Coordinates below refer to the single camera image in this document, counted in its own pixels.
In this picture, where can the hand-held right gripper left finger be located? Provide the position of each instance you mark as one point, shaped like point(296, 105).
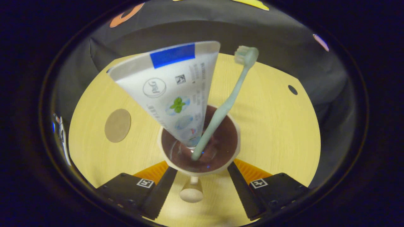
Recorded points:
point(157, 195)

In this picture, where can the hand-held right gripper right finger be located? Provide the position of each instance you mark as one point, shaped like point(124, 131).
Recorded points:
point(244, 192)

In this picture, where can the pale green toothbrush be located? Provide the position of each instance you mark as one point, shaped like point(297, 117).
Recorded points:
point(233, 94)

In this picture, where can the white toothpaste tube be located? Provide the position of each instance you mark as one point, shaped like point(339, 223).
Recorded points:
point(170, 85)

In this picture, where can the round brown coaster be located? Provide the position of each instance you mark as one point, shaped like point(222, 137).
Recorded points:
point(117, 125)

